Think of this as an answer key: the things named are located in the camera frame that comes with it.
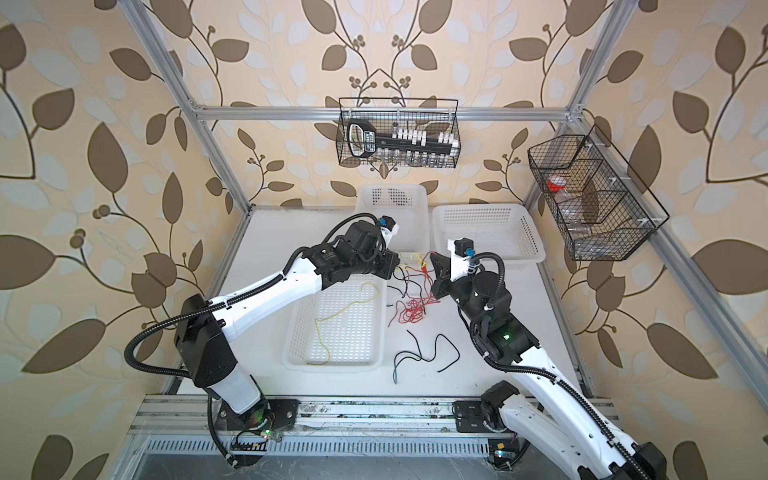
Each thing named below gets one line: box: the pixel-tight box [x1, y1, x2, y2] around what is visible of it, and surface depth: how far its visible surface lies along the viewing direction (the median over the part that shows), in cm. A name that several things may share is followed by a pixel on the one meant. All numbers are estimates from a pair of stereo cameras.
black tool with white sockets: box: [348, 118, 460, 164], surface depth 85 cm
